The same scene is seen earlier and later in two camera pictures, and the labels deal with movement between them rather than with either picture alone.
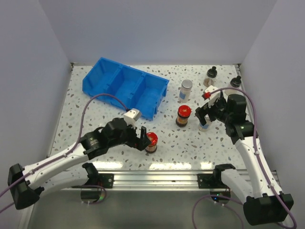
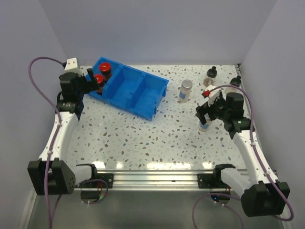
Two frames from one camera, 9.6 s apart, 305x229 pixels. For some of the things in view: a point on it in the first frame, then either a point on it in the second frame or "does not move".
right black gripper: x=201 y=111 does not move
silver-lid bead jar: x=185 y=91 does not move
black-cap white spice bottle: x=236 y=82 does not move
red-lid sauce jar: x=184 y=112 -> x=105 y=69
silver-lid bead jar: x=206 y=127 does not move
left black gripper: x=140 y=142 -> x=93 y=79
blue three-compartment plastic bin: x=137 y=89 does not move
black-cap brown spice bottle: x=211 y=77 does not move
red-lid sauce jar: x=152 y=147 -> x=99 y=79
